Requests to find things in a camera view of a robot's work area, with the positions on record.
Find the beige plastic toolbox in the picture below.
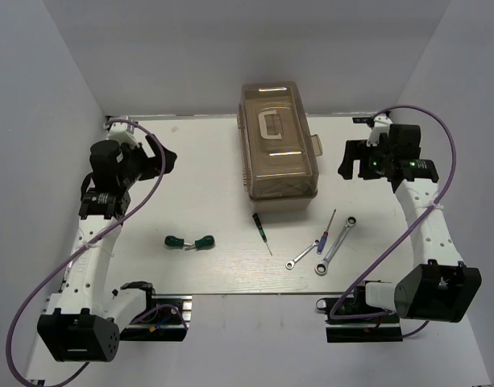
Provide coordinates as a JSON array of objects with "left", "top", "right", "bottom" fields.
[{"left": 237, "top": 81, "right": 323, "bottom": 214}]

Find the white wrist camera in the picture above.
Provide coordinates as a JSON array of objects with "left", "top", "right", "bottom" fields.
[
  {"left": 367, "top": 113, "right": 392, "bottom": 147},
  {"left": 104, "top": 116, "right": 139, "bottom": 148}
]

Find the blue label sticker right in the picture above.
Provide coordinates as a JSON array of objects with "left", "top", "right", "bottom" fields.
[{"left": 352, "top": 117, "right": 371, "bottom": 124}]

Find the black green precision screwdriver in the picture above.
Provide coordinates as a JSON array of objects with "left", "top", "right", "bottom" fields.
[{"left": 252, "top": 213, "right": 272, "bottom": 255}]

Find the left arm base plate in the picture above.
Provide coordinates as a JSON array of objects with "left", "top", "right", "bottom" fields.
[{"left": 103, "top": 289, "right": 193, "bottom": 342}]

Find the small ratchet wrench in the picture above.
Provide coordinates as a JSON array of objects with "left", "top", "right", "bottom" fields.
[{"left": 285, "top": 239, "right": 319, "bottom": 270}]

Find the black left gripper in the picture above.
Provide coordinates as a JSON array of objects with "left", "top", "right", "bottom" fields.
[{"left": 118, "top": 134, "right": 177, "bottom": 188}]

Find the large ratchet wrench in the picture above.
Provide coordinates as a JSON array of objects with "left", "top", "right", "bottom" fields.
[{"left": 314, "top": 216, "right": 357, "bottom": 276}]

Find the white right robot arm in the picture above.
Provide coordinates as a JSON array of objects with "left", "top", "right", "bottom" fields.
[{"left": 338, "top": 124, "right": 482, "bottom": 323}]

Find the green stubby screwdriver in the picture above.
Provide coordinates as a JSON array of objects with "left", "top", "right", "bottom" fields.
[
  {"left": 185, "top": 235, "right": 215, "bottom": 251},
  {"left": 164, "top": 235, "right": 193, "bottom": 248}
]

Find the blue red screwdriver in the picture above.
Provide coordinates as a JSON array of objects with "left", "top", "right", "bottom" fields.
[{"left": 317, "top": 209, "right": 337, "bottom": 255}]

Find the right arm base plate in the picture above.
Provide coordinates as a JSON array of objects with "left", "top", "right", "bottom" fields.
[{"left": 316, "top": 281, "right": 403, "bottom": 343}]

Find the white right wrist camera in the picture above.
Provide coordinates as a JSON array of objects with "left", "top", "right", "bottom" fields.
[{"left": 367, "top": 113, "right": 392, "bottom": 147}]

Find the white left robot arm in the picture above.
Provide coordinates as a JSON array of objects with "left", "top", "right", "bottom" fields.
[{"left": 37, "top": 135, "right": 176, "bottom": 362}]

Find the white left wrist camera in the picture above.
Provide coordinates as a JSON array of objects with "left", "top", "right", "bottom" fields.
[{"left": 104, "top": 116, "right": 139, "bottom": 148}]

